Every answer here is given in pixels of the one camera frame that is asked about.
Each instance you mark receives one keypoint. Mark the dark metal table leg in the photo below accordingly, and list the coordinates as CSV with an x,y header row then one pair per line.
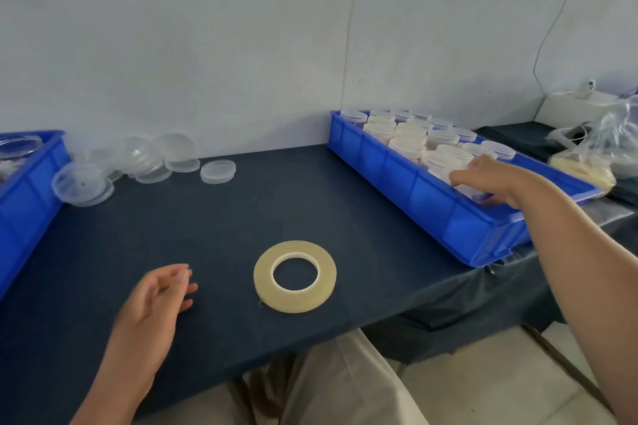
x,y
568,370

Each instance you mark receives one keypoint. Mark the person's right thumb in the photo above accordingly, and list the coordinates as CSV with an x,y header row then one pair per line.
x,y
493,199

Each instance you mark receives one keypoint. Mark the person's right forearm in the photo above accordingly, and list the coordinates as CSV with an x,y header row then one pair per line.
x,y
583,270

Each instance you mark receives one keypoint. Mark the rows of stacked petri dishes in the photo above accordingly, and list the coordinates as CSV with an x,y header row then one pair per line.
x,y
411,141

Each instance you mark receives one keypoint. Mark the single white-filled petri dish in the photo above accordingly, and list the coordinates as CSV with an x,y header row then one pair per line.
x,y
471,192

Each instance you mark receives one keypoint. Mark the person's left hand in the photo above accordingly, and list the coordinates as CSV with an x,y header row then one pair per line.
x,y
144,320

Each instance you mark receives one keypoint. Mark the pile of empty clear lids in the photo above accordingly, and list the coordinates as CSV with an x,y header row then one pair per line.
x,y
139,163

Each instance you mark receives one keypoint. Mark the person's left thumb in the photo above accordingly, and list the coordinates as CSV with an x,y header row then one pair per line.
x,y
184,305

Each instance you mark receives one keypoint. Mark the clear plastic bag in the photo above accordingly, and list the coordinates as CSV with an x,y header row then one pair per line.
x,y
605,150

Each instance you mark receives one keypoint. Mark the roll of clear tape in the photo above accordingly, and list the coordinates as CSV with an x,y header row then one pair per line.
x,y
264,280

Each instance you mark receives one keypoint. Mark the person's right hand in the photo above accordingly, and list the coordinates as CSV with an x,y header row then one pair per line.
x,y
501,180

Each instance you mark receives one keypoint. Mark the blue plastic tray with dishes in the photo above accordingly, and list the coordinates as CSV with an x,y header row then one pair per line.
x,y
428,208

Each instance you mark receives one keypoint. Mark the dark blue table cloth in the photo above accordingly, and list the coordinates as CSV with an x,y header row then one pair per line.
x,y
249,210

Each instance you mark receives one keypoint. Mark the white rectangular box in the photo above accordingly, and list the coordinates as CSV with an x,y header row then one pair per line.
x,y
568,111

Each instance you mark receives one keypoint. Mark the small white charger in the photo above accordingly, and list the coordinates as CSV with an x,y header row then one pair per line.
x,y
587,88

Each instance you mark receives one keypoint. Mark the person's left forearm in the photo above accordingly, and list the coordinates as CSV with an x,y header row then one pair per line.
x,y
107,387

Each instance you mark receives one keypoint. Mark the clear dish in tray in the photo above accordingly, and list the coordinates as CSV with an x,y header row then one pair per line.
x,y
17,144

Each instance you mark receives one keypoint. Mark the person's beige trousers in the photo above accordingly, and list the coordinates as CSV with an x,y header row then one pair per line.
x,y
339,385

